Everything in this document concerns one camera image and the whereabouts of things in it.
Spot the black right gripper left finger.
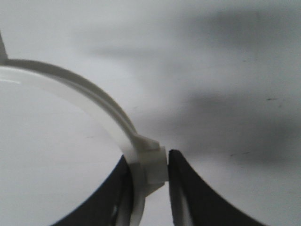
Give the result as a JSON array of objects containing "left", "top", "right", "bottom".
[{"left": 54, "top": 156, "right": 133, "bottom": 226}]

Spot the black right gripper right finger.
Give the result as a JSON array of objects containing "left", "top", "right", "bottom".
[{"left": 168, "top": 150, "right": 262, "bottom": 226}]

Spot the white half-ring pipe clamp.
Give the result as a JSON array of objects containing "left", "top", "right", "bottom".
[{"left": 0, "top": 30, "right": 169, "bottom": 226}]

